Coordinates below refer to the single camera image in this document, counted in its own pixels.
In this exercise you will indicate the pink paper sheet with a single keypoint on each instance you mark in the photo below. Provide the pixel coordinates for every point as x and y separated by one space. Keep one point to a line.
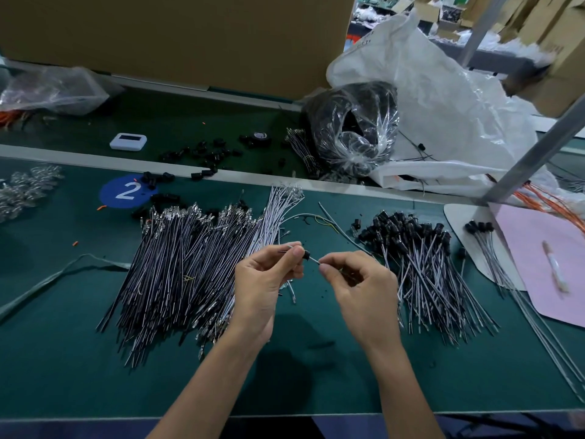
544 265

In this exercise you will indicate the stack of cardboard boxes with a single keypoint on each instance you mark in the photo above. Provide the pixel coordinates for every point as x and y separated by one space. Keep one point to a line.
559 45

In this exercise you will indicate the person's left forearm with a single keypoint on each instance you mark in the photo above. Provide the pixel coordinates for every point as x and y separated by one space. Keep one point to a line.
201 393

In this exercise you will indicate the clear bag with black contents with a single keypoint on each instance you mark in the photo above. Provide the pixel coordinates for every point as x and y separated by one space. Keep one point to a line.
352 128

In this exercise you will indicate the grey metal frame post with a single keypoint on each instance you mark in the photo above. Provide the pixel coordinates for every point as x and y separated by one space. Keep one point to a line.
535 151
483 27

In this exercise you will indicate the large white plastic sack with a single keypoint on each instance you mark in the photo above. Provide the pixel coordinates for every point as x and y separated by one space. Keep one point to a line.
443 100

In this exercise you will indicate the person's right forearm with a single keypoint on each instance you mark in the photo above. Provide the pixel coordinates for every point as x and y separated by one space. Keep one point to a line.
407 397

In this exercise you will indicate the black plastic caps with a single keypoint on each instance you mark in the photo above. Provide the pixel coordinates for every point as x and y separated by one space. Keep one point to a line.
206 155

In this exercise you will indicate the small white timer device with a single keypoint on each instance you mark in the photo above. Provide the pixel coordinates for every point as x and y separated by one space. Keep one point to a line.
128 141

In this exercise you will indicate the person's right hand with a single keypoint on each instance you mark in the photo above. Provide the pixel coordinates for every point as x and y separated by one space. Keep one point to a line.
366 297

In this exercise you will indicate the clear plastic strip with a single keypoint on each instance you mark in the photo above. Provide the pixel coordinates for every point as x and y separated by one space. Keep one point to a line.
55 274

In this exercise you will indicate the crumpled clear plastic bag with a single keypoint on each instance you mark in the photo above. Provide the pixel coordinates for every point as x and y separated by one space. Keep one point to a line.
50 89

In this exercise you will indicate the blue round number sticker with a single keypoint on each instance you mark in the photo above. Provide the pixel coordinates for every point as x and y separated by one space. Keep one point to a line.
126 191

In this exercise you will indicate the person's left hand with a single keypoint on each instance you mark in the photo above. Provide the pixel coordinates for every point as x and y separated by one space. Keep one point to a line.
260 288

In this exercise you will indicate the brown cardboard panel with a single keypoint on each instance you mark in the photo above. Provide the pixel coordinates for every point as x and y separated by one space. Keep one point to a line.
183 41

